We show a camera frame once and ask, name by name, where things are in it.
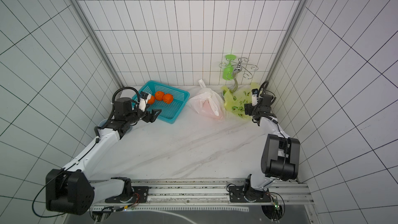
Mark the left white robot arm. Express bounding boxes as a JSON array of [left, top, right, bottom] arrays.
[[44, 97, 162, 215]]

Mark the green plastic wine glass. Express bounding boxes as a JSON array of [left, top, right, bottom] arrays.
[[220, 54, 236, 80]]

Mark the white printed plastic bag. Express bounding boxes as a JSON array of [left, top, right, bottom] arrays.
[[187, 79, 226, 120]]

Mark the aluminium mounting rail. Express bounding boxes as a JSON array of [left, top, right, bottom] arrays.
[[62, 179, 315, 212]]

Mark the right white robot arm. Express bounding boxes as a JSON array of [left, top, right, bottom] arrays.
[[243, 90, 300, 202]]

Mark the orange three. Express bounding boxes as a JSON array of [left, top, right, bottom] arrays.
[[162, 93, 174, 104]]

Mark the orange two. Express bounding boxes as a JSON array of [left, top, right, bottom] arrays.
[[154, 91, 165, 101]]

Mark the green plastic bag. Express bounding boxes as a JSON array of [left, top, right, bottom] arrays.
[[221, 83, 260, 120]]

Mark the orange one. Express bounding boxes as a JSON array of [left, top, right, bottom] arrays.
[[147, 95, 155, 105]]

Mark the chrome glass holder stand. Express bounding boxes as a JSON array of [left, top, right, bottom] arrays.
[[219, 57, 259, 93]]

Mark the teal plastic basket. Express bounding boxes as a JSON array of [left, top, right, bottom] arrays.
[[139, 80, 190, 124]]

